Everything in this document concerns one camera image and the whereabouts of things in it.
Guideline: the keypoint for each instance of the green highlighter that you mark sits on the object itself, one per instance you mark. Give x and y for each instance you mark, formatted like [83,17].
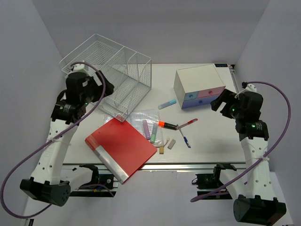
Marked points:
[154,132]

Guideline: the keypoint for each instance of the grey eraser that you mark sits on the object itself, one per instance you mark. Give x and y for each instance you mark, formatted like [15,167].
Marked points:
[171,144]

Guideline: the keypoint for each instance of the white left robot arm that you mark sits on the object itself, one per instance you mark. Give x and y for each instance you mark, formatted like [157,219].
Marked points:
[45,183]

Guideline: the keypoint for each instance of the periwinkle blue drawer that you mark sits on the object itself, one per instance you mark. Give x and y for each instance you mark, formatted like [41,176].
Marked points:
[198,102]

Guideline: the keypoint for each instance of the tan eraser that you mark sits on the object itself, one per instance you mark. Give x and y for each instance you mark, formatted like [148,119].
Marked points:
[161,150]

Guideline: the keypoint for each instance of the orange black highlighter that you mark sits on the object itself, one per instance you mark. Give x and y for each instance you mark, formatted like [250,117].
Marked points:
[167,125]

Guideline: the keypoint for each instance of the white mini drawer cabinet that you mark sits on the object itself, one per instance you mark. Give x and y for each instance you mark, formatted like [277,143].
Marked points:
[196,79]

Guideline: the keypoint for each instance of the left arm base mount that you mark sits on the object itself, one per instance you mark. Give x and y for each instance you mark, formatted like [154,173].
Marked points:
[100,184]

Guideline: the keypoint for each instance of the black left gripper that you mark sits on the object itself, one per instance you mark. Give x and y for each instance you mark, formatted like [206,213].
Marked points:
[90,81]

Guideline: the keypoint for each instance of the red pen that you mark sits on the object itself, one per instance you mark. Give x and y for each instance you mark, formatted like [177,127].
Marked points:
[188,123]

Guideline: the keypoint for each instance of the red folder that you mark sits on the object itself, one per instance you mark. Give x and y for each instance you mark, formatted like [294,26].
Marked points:
[121,148]

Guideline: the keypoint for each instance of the blue highlighter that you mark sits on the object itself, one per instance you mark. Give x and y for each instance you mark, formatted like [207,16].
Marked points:
[167,104]

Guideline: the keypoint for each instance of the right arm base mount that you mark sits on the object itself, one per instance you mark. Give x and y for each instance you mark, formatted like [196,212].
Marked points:
[207,182]

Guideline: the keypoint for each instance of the light blue drawer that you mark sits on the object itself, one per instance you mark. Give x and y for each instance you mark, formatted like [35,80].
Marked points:
[191,96]

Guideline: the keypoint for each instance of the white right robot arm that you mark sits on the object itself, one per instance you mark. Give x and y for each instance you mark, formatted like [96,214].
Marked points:
[255,201]

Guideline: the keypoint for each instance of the blue label sticker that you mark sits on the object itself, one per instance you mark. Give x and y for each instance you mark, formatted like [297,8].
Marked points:
[221,65]

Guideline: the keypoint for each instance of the blue pen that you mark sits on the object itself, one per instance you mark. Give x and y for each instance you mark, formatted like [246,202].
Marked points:
[185,139]

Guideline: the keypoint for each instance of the purple highlighter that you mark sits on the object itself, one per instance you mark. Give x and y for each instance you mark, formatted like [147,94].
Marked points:
[146,130]

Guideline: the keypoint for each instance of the white wire mesh organizer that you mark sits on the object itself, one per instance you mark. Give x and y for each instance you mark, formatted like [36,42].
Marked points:
[128,70]

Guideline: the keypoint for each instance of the clear plastic bag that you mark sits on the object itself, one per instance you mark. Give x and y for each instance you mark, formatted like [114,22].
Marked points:
[151,117]

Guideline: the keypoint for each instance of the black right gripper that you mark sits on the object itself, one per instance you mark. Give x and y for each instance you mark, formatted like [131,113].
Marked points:
[228,97]

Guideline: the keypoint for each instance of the pink drawer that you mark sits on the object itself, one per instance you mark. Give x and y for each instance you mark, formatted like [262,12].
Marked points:
[210,92]

